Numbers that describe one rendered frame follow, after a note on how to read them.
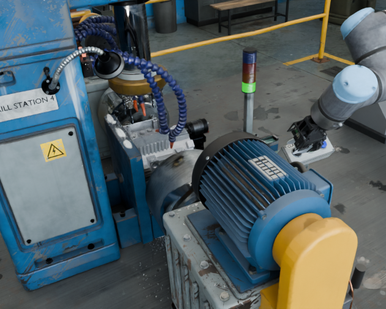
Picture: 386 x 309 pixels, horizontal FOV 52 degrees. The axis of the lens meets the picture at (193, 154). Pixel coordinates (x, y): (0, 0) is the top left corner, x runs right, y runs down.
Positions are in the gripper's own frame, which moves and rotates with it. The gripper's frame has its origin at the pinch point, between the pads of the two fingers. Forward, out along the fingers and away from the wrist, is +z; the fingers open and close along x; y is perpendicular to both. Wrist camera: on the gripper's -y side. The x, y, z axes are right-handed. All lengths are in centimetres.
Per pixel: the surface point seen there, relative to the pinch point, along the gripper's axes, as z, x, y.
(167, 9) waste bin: 339, -383, -149
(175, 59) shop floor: 306, -266, -112
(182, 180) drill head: -9.2, 1.7, 42.7
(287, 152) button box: 2.4, -0.8, 3.2
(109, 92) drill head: 28, -54, 44
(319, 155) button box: 2.4, 3.5, -7.1
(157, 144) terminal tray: 10.6, -19.1, 39.7
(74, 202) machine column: 5, -6, 69
